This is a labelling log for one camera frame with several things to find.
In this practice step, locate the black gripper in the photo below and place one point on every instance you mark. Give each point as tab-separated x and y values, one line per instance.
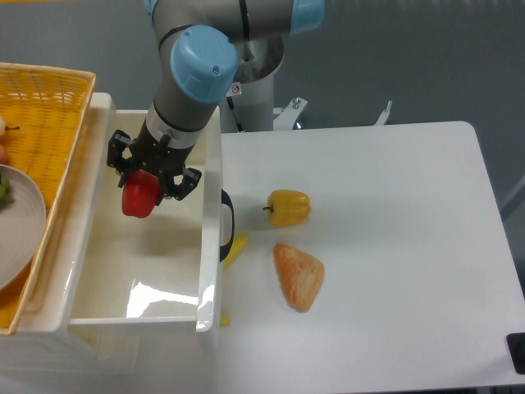
155	157

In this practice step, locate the red bell pepper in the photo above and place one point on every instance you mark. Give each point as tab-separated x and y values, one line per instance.
140	194

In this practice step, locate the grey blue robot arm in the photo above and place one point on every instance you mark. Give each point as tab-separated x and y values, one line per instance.
196	43

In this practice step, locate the white upper drawer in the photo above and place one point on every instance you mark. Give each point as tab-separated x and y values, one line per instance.
160	270

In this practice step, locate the yellow bell pepper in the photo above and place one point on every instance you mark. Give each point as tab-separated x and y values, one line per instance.
286	208

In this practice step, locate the yellow banana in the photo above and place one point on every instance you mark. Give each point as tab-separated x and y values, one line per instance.
240	242

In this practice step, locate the yellow woven basket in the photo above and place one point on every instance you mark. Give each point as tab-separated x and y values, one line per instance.
44	107

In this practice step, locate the grey plate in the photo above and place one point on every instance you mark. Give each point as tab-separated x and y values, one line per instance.
22	224

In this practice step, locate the pink fruit in basket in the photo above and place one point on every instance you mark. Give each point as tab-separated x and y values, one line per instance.
3	155

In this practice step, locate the green grapes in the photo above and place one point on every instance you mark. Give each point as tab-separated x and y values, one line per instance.
6	197

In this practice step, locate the white fruit with stem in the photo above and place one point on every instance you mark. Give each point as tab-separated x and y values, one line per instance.
5	127

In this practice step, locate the orange bread loaf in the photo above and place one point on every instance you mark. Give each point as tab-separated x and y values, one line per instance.
301	276

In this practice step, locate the black corner device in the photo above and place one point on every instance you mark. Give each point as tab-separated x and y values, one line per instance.
516	345

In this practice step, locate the black drawer handle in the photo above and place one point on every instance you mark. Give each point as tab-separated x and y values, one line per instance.
229	226

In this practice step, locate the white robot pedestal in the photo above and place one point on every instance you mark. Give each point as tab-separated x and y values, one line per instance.
250	106

